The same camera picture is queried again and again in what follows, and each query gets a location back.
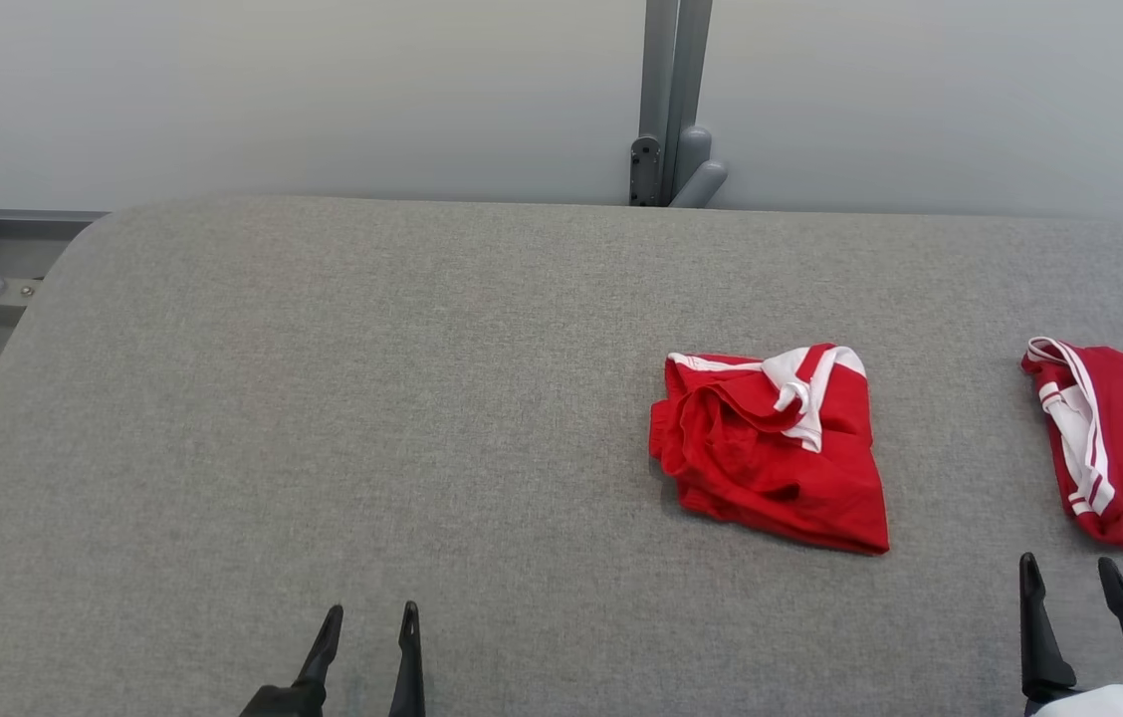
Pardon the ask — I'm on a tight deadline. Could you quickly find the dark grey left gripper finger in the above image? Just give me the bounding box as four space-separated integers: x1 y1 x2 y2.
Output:
388 600 426 717
298 604 345 688

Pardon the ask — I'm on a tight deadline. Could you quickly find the plain red garment white trim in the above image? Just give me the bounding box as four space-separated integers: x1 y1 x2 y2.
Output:
649 344 891 556

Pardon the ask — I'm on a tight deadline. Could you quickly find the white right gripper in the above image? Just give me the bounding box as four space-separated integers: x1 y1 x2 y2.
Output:
1018 553 1123 717

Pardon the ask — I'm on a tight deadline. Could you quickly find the dark grey hinge plate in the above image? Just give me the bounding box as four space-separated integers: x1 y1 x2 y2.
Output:
629 136 664 207

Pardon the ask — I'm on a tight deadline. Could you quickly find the grey fabric sofa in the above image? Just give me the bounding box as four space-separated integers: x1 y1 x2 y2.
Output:
0 196 1123 717

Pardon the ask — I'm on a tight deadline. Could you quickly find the grey cylindrical post fitting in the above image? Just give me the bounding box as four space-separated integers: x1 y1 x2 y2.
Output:
671 125 728 208

